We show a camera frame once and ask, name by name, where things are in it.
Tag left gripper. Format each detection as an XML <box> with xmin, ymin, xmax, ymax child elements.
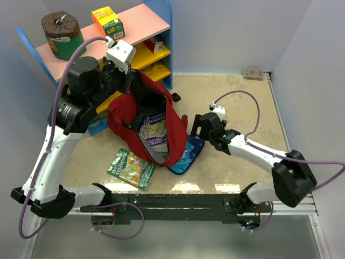
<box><xmin>89</xmin><ymin>54</ymin><xmax>136</xmax><ymax>107</ymax></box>

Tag red backpack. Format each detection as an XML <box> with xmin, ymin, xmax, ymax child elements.
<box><xmin>107</xmin><ymin>70</ymin><xmax>188</xmax><ymax>167</ymax></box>

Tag purple Treehouse book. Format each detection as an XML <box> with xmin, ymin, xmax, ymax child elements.
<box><xmin>139</xmin><ymin>112</ymin><xmax>168</xmax><ymax>152</ymax></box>

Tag green Treehouse book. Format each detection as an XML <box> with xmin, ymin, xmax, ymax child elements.
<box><xmin>107</xmin><ymin>148</ymin><xmax>158</xmax><ymax>190</ymax></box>

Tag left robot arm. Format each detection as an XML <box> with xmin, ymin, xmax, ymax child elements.
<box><xmin>11</xmin><ymin>57</ymin><xmax>133</xmax><ymax>219</ymax></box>

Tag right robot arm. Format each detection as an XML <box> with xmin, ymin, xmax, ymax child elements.
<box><xmin>191</xmin><ymin>112</ymin><xmax>317</xmax><ymax>212</ymax></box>

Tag blue dinosaur pencil case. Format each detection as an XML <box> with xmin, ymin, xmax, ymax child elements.
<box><xmin>168</xmin><ymin>134</ymin><xmax>205</xmax><ymax>175</ymax></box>

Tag red white box on shelf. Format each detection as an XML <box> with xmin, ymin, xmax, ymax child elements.
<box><xmin>143</xmin><ymin>37</ymin><xmax>163</xmax><ymax>53</ymax></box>

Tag orange green sponge box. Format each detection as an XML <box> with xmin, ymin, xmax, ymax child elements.
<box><xmin>91</xmin><ymin>6</ymin><xmax>125</xmax><ymax>40</ymax></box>

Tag colourful shelf unit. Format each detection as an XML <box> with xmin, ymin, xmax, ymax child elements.
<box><xmin>15</xmin><ymin>0</ymin><xmax>174</xmax><ymax>137</ymax></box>

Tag small pink card box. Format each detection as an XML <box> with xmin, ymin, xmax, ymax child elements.
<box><xmin>243</xmin><ymin>67</ymin><xmax>264</xmax><ymax>81</ymax></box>

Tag green brown wrapped roll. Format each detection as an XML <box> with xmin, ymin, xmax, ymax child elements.
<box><xmin>41</xmin><ymin>11</ymin><xmax>84</xmax><ymax>60</ymax></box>

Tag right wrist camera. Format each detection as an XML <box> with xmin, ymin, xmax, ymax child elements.
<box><xmin>209</xmin><ymin>102</ymin><xmax>226</xmax><ymax>121</ymax></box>

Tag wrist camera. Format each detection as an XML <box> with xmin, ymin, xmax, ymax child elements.
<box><xmin>105</xmin><ymin>39</ymin><xmax>136</xmax><ymax>74</ymax></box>
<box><xmin>209</xmin><ymin>102</ymin><xmax>226</xmax><ymax>121</ymax></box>

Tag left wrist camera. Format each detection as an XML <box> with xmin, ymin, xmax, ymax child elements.
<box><xmin>105</xmin><ymin>39</ymin><xmax>136</xmax><ymax>74</ymax></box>

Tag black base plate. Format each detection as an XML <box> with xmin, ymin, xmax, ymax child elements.
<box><xmin>80</xmin><ymin>192</ymin><xmax>273</xmax><ymax>226</ymax></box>

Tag aluminium rail frame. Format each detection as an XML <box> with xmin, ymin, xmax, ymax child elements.
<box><xmin>22</xmin><ymin>73</ymin><xmax>322</xmax><ymax>258</ymax></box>

